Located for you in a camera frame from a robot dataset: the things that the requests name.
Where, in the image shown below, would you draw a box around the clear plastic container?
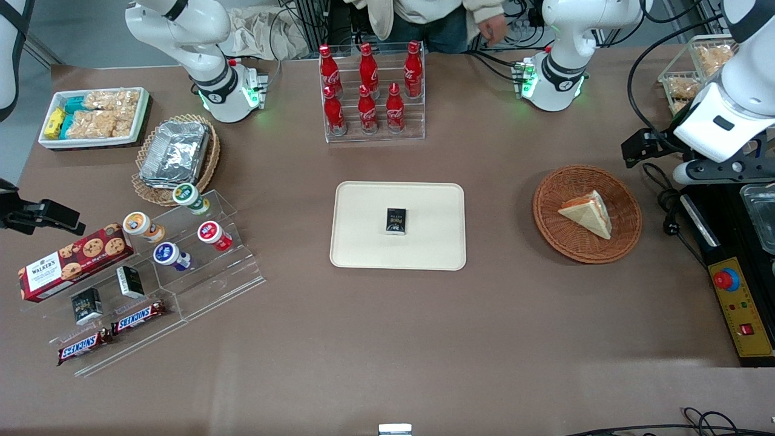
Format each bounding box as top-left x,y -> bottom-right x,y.
740,184 -> 775,255

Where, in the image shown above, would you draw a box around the black metal frame post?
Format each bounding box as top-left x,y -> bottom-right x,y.
297,0 -> 352,52

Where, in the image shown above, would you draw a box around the beige cloth bag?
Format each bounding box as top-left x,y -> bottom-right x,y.
221,6 -> 309,61

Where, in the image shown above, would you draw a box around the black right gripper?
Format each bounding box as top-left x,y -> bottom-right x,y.
0,179 -> 87,236

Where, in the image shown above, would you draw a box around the blue lid yogurt cup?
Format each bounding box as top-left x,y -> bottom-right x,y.
153,242 -> 192,271

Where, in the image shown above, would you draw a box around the white wire rack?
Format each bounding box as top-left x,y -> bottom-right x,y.
658,35 -> 742,116

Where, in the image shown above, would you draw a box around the person's left hand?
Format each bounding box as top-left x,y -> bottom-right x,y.
478,15 -> 508,47

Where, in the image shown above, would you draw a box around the triangle sandwich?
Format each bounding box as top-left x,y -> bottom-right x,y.
558,190 -> 613,240

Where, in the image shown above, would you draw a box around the clear acrylic step display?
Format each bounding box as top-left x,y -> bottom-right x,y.
18,189 -> 266,377

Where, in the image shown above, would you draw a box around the black cable bundle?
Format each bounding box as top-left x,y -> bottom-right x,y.
566,407 -> 775,436

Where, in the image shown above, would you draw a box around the clear acrylic bottle rack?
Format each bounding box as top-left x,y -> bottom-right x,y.
319,42 -> 426,144

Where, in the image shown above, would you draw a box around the orange lid yogurt cup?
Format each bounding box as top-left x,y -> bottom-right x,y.
123,211 -> 165,243

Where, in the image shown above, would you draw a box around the brown wicker basket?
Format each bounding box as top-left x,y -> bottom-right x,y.
533,165 -> 643,264

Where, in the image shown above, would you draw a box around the red Walkers cookie box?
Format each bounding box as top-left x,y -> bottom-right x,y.
18,223 -> 135,302

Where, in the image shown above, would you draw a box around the person's left forearm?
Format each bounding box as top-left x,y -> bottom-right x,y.
463,0 -> 506,25

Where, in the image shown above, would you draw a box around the person in beige jacket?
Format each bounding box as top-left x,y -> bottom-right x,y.
348,0 -> 506,54

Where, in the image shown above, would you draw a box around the black base cables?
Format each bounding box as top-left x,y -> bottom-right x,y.
466,48 -> 527,82

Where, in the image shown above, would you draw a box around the Snickers chocolate bar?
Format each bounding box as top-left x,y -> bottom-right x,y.
57,328 -> 113,366
111,300 -> 167,335

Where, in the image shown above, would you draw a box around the green lid yogurt cup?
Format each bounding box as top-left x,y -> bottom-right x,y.
173,183 -> 211,216

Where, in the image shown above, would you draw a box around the red cola bottle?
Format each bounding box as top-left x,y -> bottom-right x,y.
403,41 -> 423,99
386,83 -> 405,133
323,86 -> 347,135
360,42 -> 380,93
319,44 -> 343,97
357,85 -> 378,134

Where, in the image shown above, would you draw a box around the black power cable with plug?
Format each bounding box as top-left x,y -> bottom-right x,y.
642,162 -> 709,267

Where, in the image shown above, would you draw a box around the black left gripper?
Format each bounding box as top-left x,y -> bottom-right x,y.
622,128 -> 775,184

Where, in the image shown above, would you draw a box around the white rectangular snack tray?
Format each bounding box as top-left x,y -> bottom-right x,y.
38,87 -> 150,150

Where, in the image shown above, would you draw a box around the silver metal handle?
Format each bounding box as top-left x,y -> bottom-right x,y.
683,193 -> 721,248

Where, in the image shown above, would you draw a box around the aluminium foil container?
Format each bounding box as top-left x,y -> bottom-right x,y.
139,121 -> 210,189

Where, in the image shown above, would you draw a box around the light wicker basket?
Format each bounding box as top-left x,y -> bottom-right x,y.
132,114 -> 221,207

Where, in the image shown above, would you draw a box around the beige plastic serving tray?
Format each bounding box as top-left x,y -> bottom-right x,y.
330,182 -> 467,271

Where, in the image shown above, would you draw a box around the red lid yogurt cup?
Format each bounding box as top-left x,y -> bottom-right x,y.
197,220 -> 233,252

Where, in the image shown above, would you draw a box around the yellow control panel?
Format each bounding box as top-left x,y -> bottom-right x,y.
708,257 -> 775,358

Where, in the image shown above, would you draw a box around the black machine housing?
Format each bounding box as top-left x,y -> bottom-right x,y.
681,182 -> 775,368

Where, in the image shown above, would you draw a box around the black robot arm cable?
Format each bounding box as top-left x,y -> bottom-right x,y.
627,12 -> 736,152

